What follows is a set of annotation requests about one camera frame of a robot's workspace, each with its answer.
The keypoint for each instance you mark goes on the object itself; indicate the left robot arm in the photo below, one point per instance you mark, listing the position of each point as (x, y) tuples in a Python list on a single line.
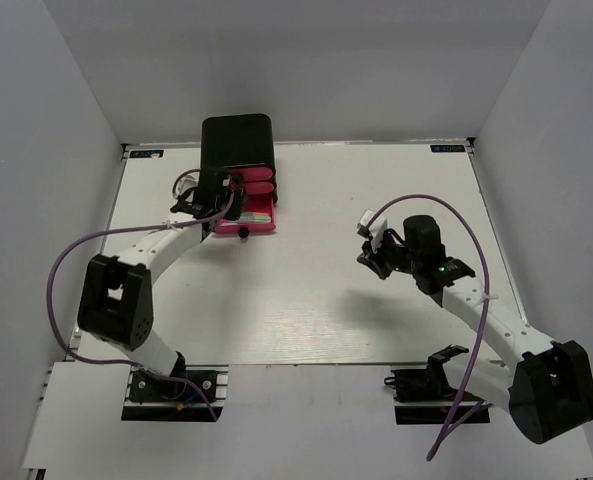
[(117, 305)]

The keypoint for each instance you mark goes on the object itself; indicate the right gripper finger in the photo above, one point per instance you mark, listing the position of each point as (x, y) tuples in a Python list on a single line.
[(369, 254), (380, 266)]

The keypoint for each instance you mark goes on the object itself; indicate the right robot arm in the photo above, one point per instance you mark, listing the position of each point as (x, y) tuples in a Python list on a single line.
[(544, 385)]

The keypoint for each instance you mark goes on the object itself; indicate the right blue table label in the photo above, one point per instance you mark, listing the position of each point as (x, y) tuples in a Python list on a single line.
[(447, 148)]

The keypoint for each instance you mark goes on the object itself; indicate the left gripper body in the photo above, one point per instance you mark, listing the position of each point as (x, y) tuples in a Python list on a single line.
[(224, 201)]

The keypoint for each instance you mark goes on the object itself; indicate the pink drawer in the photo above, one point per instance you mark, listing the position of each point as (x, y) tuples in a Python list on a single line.
[(257, 204), (253, 174), (259, 188)]

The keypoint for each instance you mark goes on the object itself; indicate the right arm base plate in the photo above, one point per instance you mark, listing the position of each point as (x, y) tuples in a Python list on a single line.
[(418, 399)]

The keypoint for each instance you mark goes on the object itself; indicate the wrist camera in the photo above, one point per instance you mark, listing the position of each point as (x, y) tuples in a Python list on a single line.
[(184, 182), (371, 227)]

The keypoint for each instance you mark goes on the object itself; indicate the pink top drawer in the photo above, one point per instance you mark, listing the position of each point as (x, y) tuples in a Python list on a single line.
[(253, 174)]

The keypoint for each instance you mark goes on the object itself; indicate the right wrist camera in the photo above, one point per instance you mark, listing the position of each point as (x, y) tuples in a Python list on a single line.
[(371, 227)]

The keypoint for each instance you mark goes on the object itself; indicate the pink bottom drawer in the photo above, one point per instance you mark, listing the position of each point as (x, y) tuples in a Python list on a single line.
[(257, 204)]

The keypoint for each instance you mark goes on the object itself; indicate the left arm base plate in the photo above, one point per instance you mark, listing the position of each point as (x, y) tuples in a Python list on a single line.
[(150, 400)]

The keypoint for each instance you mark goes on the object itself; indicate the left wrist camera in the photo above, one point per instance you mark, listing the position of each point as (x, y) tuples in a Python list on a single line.
[(184, 182)]

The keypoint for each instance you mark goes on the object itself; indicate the left blue table label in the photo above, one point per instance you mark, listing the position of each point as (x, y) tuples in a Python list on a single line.
[(146, 154)]

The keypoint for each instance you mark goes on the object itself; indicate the black drawer cabinet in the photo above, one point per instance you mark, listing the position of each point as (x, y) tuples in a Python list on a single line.
[(237, 141)]

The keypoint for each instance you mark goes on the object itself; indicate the green highlighter pen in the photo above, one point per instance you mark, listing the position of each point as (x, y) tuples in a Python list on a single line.
[(251, 217)]

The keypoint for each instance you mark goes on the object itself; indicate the blue table label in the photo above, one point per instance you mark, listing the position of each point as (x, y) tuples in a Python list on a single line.
[(146, 154), (447, 148)]

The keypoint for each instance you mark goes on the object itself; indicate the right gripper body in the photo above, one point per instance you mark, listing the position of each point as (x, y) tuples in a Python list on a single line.
[(398, 257)]

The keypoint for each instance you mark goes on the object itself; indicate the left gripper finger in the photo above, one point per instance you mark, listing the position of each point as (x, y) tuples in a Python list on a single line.
[(236, 209), (237, 186)]

